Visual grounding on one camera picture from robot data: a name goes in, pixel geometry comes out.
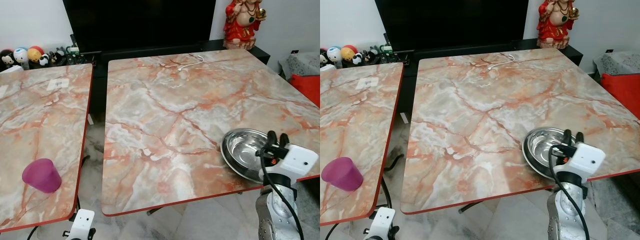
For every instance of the red cushion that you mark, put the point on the red cushion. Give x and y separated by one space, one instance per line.
622 92
307 89

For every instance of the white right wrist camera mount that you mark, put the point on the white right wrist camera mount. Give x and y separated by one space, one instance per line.
586 159
299 161

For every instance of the white paper label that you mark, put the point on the white paper label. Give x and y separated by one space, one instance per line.
367 83
57 84

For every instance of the orange yellow round figurine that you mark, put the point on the orange yellow round figurine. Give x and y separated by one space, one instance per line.
35 53
348 51

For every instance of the green white small toy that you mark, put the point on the green white small toy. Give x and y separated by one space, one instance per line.
73 49
386 48

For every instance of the grey patterned cloth seat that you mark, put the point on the grey patterned cloth seat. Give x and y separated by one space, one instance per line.
302 64
617 62

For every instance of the black flat screen television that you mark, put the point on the black flat screen television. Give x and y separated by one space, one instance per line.
140 22
450 22

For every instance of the small black white figurine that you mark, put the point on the small black white figurine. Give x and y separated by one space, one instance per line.
357 58
44 60

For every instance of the black table leg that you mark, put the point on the black table leg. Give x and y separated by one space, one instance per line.
470 206
156 210

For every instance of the black white panda toy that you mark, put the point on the black white panda toy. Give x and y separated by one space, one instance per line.
322 56
6 58

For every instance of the white blue round figurine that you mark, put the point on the white blue round figurine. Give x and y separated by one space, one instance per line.
21 54
334 53

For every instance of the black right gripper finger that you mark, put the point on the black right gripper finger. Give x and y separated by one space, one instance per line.
579 137
567 137
284 139
272 138

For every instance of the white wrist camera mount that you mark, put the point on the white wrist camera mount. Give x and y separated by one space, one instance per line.
586 159
299 161
82 225
382 222

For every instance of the round stainless steel bowl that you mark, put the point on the round stainless steel bowl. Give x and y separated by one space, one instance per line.
241 150
540 147

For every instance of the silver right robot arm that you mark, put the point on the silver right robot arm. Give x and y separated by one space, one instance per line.
564 212
276 212

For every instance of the purple plastic cup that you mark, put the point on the purple plastic cup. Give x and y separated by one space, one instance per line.
41 176
342 174

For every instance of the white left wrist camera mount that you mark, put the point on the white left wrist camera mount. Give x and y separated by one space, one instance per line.
82 225
382 222

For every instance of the red laughing buddha statue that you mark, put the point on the red laughing buddha statue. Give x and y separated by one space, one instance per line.
242 25
555 25

